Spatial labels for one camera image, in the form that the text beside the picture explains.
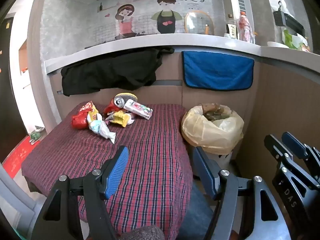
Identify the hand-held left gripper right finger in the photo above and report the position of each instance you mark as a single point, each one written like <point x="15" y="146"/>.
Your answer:
<point x="205" y="172"/>

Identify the white bowl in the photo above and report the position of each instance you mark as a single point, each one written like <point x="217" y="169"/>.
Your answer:
<point x="276" y="44"/>

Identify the yellow round pad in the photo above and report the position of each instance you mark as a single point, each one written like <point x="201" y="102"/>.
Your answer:
<point x="127" y="96"/>

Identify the brown fuzzy cloth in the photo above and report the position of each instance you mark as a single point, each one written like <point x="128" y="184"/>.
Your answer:
<point x="142" y="232"/>

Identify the red plaid cloth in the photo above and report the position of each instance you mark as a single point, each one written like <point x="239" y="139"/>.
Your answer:
<point x="150" y="155"/>

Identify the yellow snack wrapper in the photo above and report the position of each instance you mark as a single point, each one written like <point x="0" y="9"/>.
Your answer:
<point x="120" y="118"/>

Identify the pink tissue packet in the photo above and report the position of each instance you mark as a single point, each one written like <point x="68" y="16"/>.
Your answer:
<point x="138" y="110"/>

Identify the crushed red can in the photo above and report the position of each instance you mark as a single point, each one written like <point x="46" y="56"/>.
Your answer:
<point x="116" y="105"/>

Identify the red floor mat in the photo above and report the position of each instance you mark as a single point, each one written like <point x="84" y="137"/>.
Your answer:
<point x="17" y="155"/>

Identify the grey plastic chair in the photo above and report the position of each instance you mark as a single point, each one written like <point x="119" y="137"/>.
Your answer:
<point x="15" y="192"/>

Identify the black wall rack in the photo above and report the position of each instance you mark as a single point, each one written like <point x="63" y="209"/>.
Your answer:
<point x="287" y="20"/>

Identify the red wrapper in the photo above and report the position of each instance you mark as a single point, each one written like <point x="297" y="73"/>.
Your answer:
<point x="78" y="121"/>

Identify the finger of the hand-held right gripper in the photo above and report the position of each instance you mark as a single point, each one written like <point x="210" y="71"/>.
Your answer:
<point x="293" y="142"/>
<point x="275" y="147"/>

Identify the bag of green vegetables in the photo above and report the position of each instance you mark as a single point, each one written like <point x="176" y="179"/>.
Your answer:
<point x="293" y="40"/>

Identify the cartoon wall sticker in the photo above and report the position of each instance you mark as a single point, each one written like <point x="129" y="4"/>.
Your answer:
<point x="145" y="17"/>

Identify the grey kitchen countertop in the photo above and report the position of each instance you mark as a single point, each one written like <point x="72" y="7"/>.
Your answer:
<point x="150" y="48"/>

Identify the green slippers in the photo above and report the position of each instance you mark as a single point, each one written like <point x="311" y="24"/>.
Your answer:
<point x="36" y="133"/>

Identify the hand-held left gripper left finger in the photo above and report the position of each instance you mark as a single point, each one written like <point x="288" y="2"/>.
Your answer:
<point x="116" y="172"/>

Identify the crumpled white tissue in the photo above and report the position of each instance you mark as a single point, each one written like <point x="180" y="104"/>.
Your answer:
<point x="102" y="130"/>

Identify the clear bottle with red label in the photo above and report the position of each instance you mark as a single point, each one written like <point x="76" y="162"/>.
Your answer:
<point x="245" y="27"/>

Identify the blue towel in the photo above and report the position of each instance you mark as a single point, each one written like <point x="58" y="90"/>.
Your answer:
<point x="217" y="72"/>

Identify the dark labelled bottle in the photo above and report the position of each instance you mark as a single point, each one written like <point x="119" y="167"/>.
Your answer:
<point x="231" y="28"/>

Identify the black cloth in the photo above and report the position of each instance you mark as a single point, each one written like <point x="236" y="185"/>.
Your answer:
<point x="112" y="72"/>

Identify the small yellow red packet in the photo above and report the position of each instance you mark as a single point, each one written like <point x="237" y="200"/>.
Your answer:
<point x="92" y="115"/>

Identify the black refrigerator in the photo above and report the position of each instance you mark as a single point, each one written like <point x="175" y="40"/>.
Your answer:
<point x="10" y="80"/>

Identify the person's blue jeans leg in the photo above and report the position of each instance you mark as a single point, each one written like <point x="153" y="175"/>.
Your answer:
<point x="195" y="212"/>

